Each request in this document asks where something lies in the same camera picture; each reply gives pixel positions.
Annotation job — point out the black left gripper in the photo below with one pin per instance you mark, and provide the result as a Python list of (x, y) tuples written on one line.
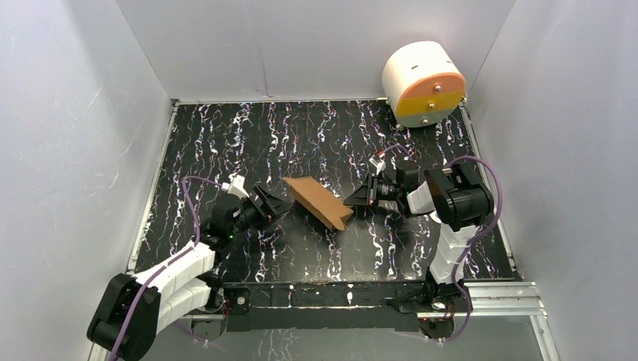
[(257, 207)]

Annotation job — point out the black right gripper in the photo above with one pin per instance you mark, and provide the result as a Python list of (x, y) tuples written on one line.
[(366, 193)]

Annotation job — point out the brown cardboard box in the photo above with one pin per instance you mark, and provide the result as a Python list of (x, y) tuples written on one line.
[(320, 202)]

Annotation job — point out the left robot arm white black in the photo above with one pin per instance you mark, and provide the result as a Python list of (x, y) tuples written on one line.
[(159, 284)]

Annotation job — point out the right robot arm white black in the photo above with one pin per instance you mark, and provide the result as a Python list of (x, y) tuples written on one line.
[(460, 200)]

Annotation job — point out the white cylinder orange yellow face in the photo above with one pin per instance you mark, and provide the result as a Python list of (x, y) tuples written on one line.
[(421, 84)]

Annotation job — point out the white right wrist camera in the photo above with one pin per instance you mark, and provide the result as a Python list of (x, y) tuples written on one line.
[(377, 163)]

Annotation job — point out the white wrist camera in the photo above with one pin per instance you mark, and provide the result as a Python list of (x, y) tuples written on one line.
[(236, 186), (377, 163)]

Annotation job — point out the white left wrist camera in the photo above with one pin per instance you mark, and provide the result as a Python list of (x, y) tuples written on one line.
[(236, 186)]

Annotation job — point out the aluminium front rail frame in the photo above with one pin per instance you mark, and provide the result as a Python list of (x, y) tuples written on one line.
[(246, 307)]

